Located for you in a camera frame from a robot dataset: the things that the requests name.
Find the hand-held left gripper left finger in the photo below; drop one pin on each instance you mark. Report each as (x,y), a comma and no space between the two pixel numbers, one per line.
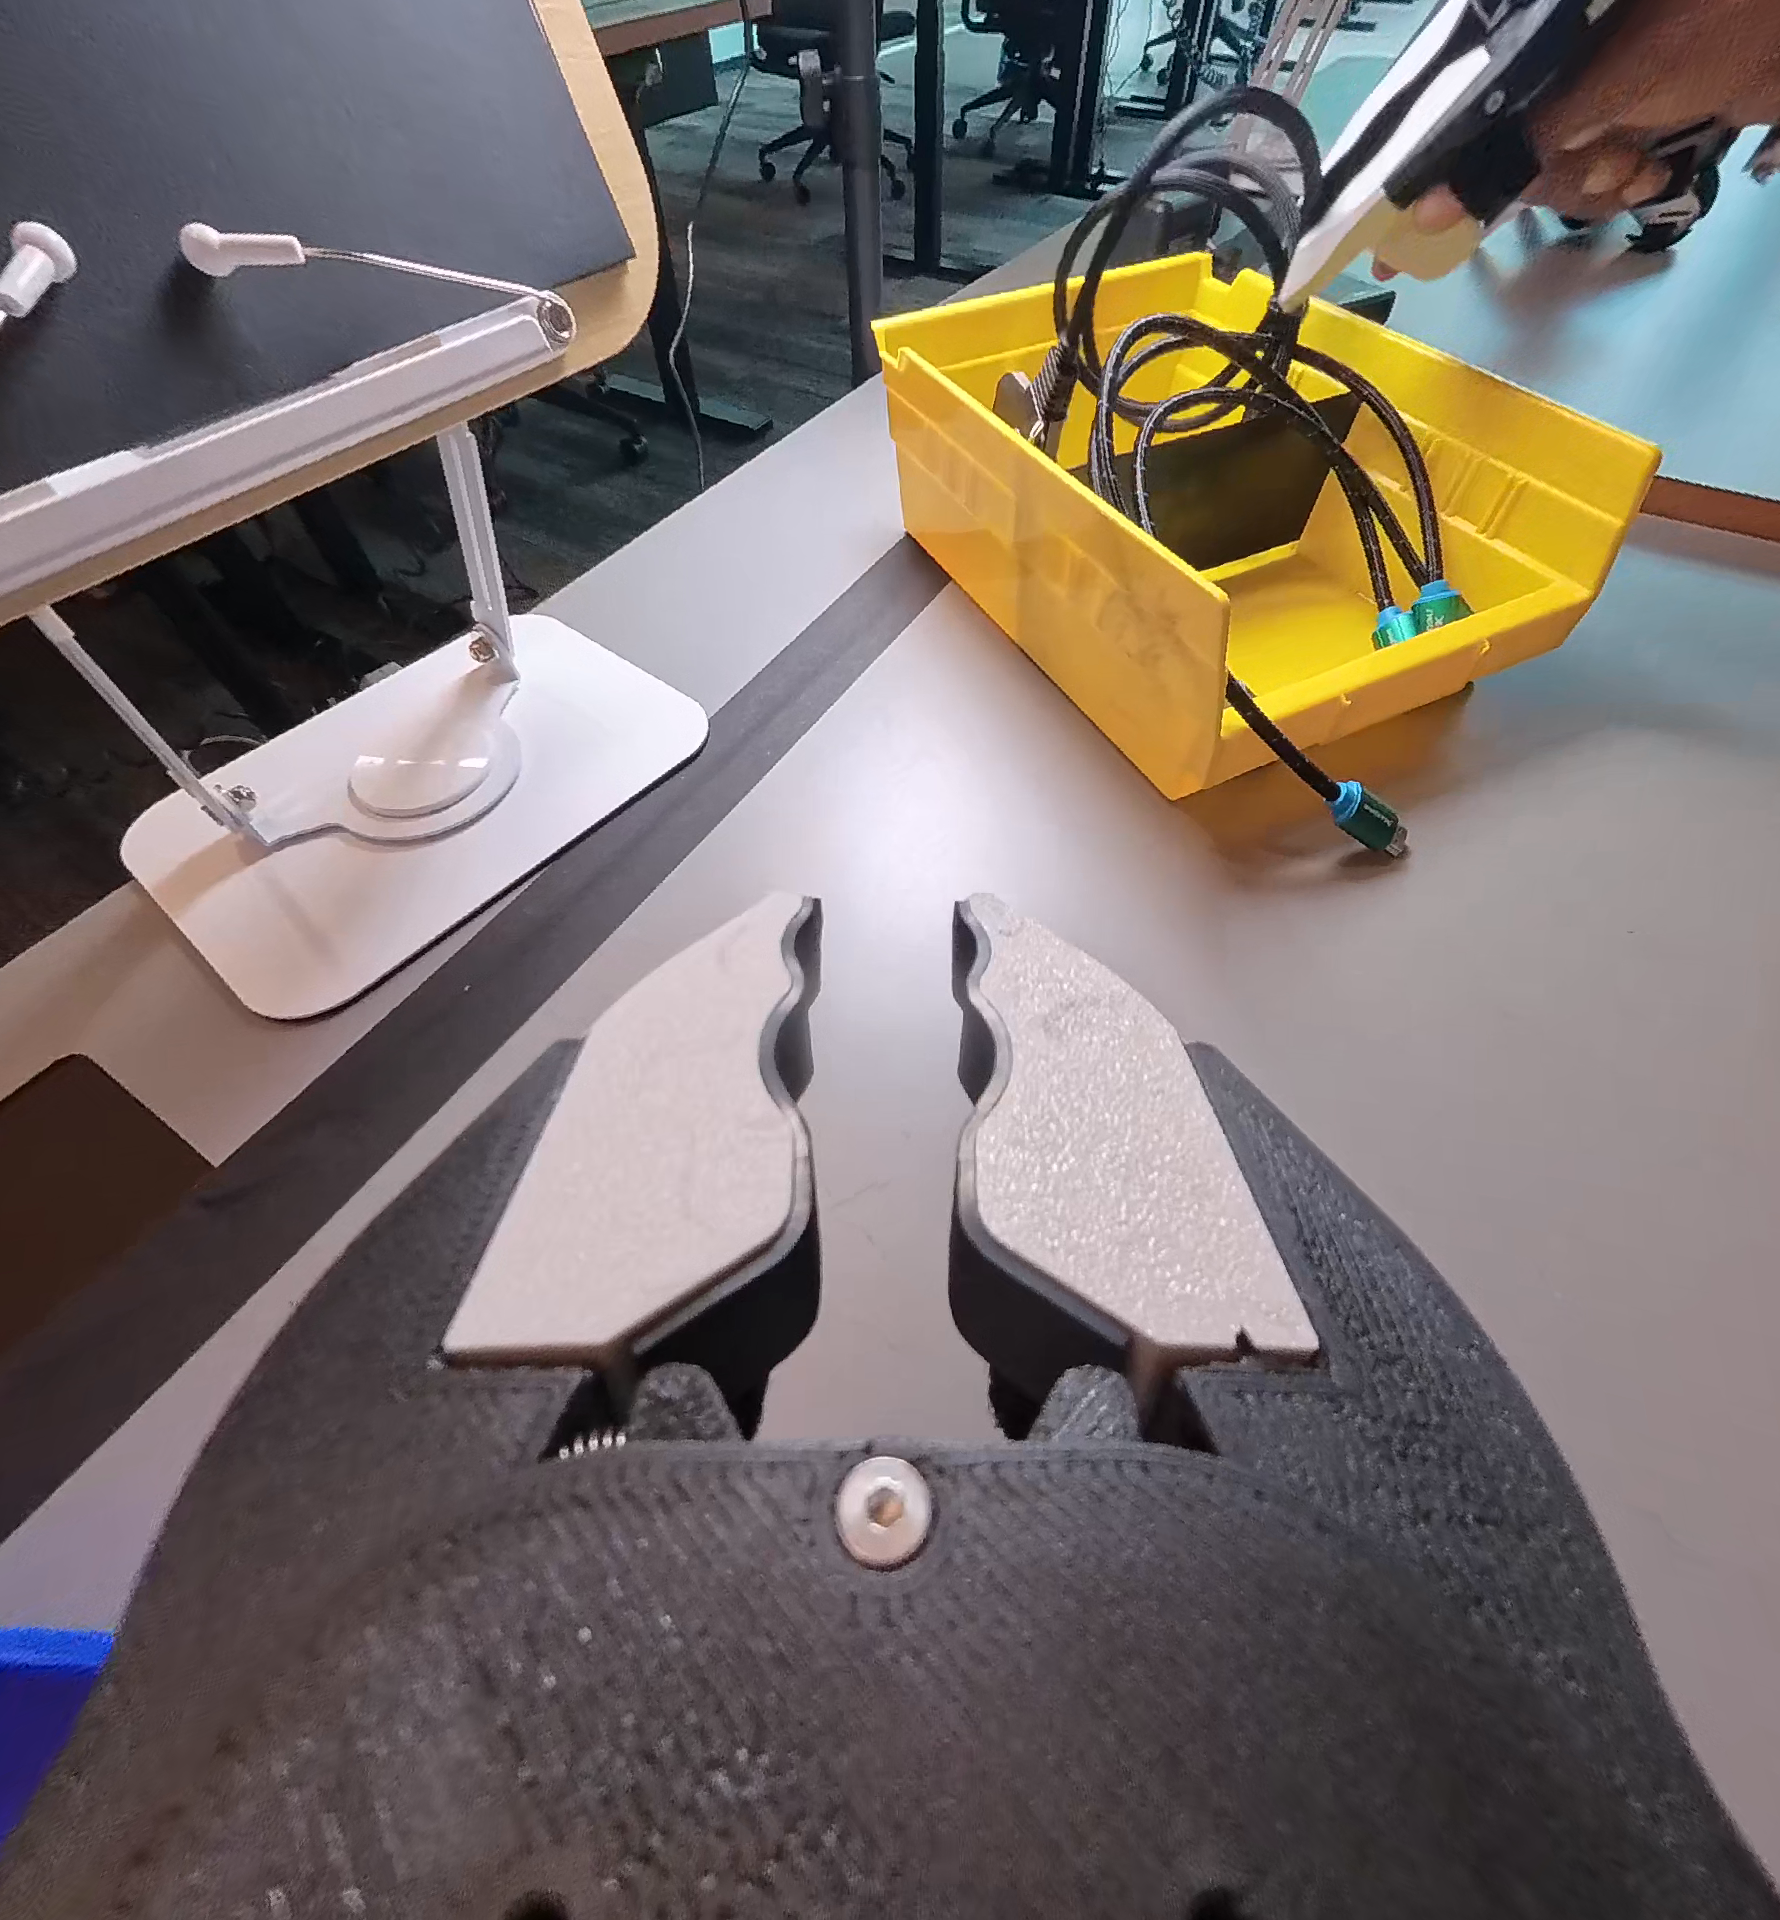
(635,1186)

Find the black-faced wooden board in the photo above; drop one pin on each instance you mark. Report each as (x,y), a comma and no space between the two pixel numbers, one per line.
(231,150)

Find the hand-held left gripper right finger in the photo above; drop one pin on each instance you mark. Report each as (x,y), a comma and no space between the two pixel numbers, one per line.
(1130,1186)

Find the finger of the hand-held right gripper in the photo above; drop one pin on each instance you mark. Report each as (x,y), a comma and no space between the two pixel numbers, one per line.
(1379,106)
(1407,159)

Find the person's right hand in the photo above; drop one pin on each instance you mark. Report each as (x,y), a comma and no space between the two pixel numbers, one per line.
(1640,75)

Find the white metal book stand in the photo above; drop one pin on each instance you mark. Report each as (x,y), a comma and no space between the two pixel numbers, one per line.
(574,720)

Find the black bin divider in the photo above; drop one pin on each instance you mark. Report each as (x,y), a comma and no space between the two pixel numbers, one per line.
(1221,495)

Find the light stand pole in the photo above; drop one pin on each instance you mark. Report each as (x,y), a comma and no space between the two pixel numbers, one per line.
(863,300)

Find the yellow plastic bin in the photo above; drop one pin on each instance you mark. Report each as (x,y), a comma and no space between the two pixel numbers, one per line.
(1070,571)

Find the black office chair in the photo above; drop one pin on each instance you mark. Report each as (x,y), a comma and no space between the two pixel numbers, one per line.
(808,90)
(1009,60)

